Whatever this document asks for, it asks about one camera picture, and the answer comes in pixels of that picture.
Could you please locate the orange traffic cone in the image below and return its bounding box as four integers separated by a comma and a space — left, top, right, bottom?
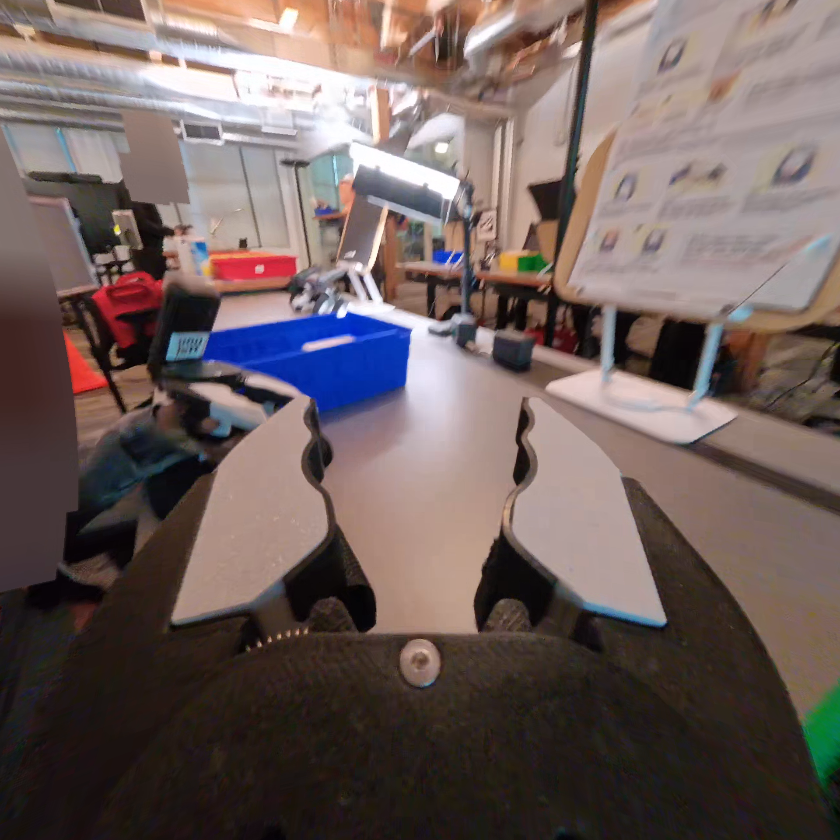
63, 331, 110, 395

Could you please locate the large green plastic bin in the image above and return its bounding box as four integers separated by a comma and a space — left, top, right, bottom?
801, 681, 840, 790

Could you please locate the grey display panel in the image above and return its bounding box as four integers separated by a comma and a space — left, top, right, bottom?
29, 196, 101, 294

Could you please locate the wooden table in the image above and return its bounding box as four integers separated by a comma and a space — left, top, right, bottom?
396, 260, 559, 317

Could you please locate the grey tablet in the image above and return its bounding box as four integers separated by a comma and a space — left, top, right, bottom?
335, 192, 390, 267

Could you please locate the idle grey gripper tool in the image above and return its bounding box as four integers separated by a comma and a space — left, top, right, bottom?
287, 265, 350, 316

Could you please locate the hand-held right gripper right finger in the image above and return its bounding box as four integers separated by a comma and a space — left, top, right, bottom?
500, 395, 669, 637

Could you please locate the black pole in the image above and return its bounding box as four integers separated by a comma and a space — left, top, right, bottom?
543, 0, 602, 330

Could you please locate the white board stand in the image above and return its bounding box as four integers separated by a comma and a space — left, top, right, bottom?
545, 235, 836, 447

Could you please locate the red plastic bin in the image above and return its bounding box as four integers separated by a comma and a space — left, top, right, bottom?
209, 252, 298, 282

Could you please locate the red backpack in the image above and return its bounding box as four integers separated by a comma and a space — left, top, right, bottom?
91, 272, 164, 350

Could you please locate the blue plastic bin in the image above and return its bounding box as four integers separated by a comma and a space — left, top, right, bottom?
202, 313, 413, 413

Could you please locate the LED light panel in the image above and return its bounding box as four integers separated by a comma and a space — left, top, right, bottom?
350, 142, 464, 225

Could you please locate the printed instruction sheet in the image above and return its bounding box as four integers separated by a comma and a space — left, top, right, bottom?
567, 0, 840, 317

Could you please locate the grey desk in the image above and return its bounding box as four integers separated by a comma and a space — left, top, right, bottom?
151, 289, 840, 723

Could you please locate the white tablet stand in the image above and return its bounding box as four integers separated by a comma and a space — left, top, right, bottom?
336, 259, 396, 311

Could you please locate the person's left hand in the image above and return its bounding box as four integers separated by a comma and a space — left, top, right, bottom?
157, 402, 229, 455

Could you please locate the black light stand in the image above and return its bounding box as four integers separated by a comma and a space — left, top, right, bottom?
458, 176, 481, 324

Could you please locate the black softbox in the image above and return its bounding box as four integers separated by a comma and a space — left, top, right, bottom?
528, 177, 572, 224

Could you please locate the black monitor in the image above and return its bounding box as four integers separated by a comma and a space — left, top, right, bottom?
26, 171, 132, 258

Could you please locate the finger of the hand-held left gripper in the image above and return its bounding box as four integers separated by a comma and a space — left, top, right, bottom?
190, 382, 271, 431
241, 371, 311, 413

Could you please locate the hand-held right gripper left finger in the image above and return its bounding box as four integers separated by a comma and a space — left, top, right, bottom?
169, 395, 339, 643

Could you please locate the person's left forearm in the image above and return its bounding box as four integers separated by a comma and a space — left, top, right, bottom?
77, 407, 217, 516

